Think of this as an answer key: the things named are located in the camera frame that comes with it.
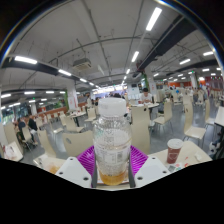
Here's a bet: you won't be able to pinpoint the clear plastic drink bottle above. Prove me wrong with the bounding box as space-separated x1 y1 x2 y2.
92 96 133 187

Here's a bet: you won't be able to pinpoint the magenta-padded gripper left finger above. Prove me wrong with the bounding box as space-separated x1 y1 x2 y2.
54 144 98 190

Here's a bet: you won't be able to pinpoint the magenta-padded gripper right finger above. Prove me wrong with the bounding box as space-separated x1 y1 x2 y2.
127 144 171 189

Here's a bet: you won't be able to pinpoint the red paper cup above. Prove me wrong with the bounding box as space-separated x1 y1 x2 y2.
165 138 185 165

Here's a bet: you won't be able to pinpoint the crumpled food wrapper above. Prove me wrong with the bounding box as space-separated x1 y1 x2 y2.
33 153 66 175

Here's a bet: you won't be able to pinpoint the ceiling air conditioner unit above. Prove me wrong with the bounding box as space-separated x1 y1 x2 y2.
71 57 93 72

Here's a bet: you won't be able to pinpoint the beige table with black leg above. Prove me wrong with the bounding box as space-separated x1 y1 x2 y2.
0 140 25 163

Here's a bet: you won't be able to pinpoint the person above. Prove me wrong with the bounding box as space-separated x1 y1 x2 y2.
27 115 39 138
16 117 28 141
138 87 154 105

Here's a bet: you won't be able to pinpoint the ceiling lights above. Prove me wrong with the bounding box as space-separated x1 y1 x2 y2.
0 6 221 109

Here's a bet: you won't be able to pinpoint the beige chairs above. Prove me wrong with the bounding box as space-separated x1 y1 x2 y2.
3 94 214 158

